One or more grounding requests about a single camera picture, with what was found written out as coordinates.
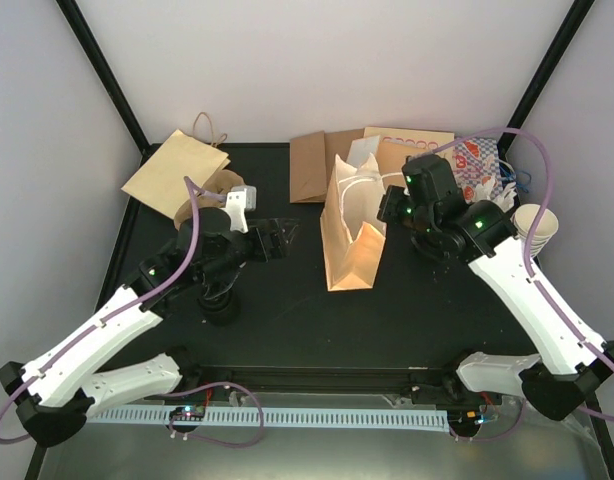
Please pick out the light blue cable duct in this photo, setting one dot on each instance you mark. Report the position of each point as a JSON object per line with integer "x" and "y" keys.
{"x": 273, "y": 417}

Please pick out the stack of pulp cup carriers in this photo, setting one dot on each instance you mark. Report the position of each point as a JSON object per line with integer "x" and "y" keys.
{"x": 215, "y": 190}

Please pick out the black frame post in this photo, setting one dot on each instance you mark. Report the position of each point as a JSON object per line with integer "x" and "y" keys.
{"x": 566, "y": 32}
{"x": 95, "y": 55}

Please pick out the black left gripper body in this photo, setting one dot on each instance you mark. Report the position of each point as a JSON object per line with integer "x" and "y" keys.
{"x": 262, "y": 252}

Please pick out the blue checkered paper bag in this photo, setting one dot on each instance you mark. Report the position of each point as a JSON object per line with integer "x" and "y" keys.
{"x": 483, "y": 175}

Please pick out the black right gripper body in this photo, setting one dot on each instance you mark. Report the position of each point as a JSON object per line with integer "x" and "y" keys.
{"x": 420, "y": 219}

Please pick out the orange paper bag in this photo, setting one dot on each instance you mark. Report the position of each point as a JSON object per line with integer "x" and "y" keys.
{"x": 392, "y": 156}
{"x": 352, "y": 237}

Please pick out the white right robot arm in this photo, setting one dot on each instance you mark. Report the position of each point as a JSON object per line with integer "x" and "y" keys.
{"x": 571, "y": 360}

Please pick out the black frame post right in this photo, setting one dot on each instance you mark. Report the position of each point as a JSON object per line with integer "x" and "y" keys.
{"x": 566, "y": 32}

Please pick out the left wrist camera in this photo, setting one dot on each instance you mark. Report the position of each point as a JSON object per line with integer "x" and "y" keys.
{"x": 240, "y": 200}

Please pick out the black frame post left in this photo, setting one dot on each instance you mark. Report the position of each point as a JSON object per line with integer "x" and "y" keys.
{"x": 95, "y": 55}

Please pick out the white paper bag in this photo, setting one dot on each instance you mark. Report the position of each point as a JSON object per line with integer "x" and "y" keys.
{"x": 361, "y": 149}

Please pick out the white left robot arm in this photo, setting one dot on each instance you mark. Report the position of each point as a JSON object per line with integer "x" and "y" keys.
{"x": 58, "y": 392}

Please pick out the brown kraft paper bag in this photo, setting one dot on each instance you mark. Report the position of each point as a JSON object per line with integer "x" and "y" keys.
{"x": 312, "y": 158}

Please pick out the tan paper bag with handles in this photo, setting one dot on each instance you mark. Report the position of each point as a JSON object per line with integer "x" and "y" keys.
{"x": 160, "y": 182}

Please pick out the beige bag with red circles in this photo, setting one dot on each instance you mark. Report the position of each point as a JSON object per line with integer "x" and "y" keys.
{"x": 421, "y": 139}

